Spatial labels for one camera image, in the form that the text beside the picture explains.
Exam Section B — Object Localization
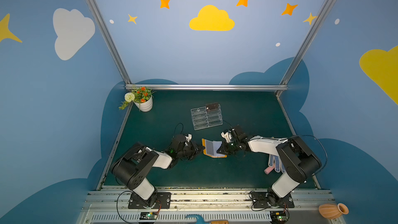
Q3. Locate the aluminium frame left post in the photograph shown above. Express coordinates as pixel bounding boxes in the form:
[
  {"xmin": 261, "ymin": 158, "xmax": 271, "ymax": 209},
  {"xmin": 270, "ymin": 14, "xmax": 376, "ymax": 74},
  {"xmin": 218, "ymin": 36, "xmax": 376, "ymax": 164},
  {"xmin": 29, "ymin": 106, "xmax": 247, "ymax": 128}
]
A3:
[{"xmin": 85, "ymin": 0, "xmax": 131, "ymax": 84}]

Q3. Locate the potted flower plant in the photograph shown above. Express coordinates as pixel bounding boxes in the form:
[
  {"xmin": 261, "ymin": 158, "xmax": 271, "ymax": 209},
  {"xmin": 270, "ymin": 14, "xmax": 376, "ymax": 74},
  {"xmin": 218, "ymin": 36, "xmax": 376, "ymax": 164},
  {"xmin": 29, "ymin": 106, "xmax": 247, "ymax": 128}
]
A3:
[{"xmin": 119, "ymin": 87, "xmax": 153, "ymax": 112}]

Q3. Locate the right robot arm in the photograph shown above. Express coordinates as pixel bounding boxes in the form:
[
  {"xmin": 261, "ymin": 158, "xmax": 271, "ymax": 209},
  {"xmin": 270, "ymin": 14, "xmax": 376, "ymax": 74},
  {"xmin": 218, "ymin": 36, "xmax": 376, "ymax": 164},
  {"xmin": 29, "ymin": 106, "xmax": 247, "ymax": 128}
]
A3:
[{"xmin": 217, "ymin": 125, "xmax": 322, "ymax": 201}]

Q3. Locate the yellow leather card holder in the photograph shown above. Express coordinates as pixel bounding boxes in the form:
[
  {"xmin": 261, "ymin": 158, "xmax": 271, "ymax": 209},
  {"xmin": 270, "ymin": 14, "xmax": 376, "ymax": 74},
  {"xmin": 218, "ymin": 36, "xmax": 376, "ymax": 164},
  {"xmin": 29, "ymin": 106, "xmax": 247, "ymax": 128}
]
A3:
[{"xmin": 201, "ymin": 138, "xmax": 228, "ymax": 159}]

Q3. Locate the aluminium frame right post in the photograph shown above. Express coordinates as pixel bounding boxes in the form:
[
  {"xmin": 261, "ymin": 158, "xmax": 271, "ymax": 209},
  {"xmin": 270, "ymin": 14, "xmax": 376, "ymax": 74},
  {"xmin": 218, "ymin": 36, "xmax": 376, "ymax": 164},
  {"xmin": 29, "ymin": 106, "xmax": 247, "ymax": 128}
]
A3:
[{"xmin": 280, "ymin": 0, "xmax": 337, "ymax": 90}]

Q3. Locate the aluminium front rail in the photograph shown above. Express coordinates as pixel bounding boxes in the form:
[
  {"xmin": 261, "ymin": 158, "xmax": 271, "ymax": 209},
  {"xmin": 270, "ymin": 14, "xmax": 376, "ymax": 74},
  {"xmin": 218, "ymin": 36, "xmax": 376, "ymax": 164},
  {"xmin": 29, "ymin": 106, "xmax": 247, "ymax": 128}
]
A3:
[{"xmin": 77, "ymin": 187, "xmax": 346, "ymax": 224}]

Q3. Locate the terracotta clay vase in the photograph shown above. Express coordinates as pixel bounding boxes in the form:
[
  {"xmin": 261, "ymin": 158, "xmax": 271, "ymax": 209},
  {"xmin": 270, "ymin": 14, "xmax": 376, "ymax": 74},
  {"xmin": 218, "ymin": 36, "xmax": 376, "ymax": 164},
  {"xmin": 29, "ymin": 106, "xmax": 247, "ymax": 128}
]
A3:
[{"xmin": 318, "ymin": 203, "xmax": 349, "ymax": 219}]

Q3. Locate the clear plastic organizer tray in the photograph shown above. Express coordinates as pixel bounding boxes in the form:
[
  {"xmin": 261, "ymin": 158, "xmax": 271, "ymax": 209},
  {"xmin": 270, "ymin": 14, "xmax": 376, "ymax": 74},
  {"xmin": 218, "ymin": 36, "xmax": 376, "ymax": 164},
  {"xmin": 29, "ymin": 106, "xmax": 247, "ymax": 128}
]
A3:
[{"xmin": 190, "ymin": 106, "xmax": 223, "ymax": 131}]

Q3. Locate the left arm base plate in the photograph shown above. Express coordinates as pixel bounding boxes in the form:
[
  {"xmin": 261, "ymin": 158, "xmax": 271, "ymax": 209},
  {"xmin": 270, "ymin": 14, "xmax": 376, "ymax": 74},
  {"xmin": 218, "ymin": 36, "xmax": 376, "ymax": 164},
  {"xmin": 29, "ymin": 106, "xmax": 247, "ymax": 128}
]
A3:
[{"xmin": 128, "ymin": 191, "xmax": 171, "ymax": 209}]

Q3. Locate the left controller board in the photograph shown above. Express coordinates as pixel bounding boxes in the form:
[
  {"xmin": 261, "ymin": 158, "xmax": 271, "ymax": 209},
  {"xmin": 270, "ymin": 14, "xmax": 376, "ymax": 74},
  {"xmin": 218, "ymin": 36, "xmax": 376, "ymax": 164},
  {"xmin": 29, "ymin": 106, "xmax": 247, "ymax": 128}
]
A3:
[{"xmin": 140, "ymin": 212, "xmax": 158, "ymax": 220}]

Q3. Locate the aluminium frame rear bar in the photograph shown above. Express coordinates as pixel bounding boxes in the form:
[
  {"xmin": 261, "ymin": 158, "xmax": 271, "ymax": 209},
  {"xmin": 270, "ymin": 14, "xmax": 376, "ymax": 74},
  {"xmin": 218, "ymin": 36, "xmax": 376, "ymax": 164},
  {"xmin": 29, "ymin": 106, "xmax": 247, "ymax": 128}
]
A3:
[{"xmin": 125, "ymin": 84, "xmax": 288, "ymax": 91}]

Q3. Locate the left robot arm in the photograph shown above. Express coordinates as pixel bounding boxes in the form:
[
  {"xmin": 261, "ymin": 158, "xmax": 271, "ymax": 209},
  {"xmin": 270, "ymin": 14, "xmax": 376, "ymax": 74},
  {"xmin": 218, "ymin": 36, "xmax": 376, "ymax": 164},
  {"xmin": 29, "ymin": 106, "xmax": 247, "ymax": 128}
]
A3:
[{"xmin": 110, "ymin": 134, "xmax": 205, "ymax": 205}]

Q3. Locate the aluminium frame post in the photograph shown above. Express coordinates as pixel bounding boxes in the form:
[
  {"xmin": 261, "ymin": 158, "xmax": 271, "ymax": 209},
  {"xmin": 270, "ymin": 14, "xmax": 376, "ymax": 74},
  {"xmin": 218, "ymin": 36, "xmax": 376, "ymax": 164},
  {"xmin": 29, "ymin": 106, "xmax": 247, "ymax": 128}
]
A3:
[
  {"xmin": 85, "ymin": 0, "xmax": 131, "ymax": 84},
  {"xmin": 280, "ymin": 0, "xmax": 337, "ymax": 90}
]

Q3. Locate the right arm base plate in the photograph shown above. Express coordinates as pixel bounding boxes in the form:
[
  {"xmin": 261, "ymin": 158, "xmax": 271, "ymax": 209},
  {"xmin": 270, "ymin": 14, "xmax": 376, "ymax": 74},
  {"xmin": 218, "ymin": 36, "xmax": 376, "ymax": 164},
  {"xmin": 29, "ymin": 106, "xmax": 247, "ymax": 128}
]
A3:
[{"xmin": 249, "ymin": 191, "xmax": 295, "ymax": 209}]

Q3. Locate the right controller board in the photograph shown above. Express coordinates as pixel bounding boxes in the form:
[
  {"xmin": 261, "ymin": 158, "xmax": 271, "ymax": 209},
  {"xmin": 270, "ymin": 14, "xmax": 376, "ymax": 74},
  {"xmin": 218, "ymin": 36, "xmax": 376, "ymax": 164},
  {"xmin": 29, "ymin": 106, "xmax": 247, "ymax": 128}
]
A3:
[{"xmin": 270, "ymin": 212, "xmax": 289, "ymax": 224}]

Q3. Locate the controller board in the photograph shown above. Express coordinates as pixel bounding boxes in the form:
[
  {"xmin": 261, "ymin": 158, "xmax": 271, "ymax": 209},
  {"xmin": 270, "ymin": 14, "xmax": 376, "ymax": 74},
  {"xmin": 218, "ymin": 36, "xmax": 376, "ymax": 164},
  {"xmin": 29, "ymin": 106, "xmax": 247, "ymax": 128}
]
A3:
[
  {"xmin": 270, "ymin": 212, "xmax": 289, "ymax": 224},
  {"xmin": 140, "ymin": 212, "xmax": 158, "ymax": 220}
]

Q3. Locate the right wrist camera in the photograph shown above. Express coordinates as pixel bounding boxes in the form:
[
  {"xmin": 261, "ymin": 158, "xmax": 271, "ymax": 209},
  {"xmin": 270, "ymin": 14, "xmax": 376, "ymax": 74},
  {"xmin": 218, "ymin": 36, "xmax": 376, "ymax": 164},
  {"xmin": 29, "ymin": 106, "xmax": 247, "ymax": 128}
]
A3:
[{"xmin": 221, "ymin": 132, "xmax": 234, "ymax": 143}]

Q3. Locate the teal handled tool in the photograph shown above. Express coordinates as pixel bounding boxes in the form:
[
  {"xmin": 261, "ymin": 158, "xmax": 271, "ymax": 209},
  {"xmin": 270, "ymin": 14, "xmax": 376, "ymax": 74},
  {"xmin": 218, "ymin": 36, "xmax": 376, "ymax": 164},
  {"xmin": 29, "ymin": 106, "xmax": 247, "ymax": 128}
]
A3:
[{"xmin": 186, "ymin": 214, "xmax": 229, "ymax": 224}]

